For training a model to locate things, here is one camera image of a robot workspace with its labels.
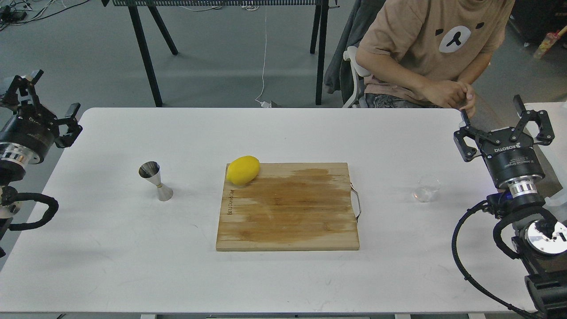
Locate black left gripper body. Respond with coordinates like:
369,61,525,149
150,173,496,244
1,105,59,165

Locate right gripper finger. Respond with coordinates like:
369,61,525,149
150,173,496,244
513,94,555,146
454,110,492,162

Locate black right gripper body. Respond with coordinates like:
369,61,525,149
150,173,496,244
481,128,545,189

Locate person in tan shirt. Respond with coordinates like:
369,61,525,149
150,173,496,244
356,0,515,109

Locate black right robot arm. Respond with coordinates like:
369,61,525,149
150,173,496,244
451,95,567,319

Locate grey jacket on chair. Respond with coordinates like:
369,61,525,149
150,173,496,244
323,0,385,103

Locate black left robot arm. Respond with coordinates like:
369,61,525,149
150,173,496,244
0,70,83,235

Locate yellow lemon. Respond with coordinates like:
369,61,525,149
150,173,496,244
225,156,260,186

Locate person's clasped hands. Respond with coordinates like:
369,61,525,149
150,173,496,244
420,80,476,117

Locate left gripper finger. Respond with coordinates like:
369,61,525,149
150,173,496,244
54,103,83,148
0,70,44,117

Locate white office chair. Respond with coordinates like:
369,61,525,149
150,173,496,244
343,45,371,108

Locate small clear glass cup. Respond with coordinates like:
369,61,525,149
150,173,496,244
412,174,441,202

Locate steel double jigger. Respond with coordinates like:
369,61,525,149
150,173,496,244
138,161,173,202

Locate black metal table frame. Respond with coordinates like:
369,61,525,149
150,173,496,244
101,0,341,108

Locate wooden cutting board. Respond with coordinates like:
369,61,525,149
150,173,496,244
215,162,360,252

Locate white hanging cable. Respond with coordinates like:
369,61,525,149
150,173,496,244
255,5,273,108

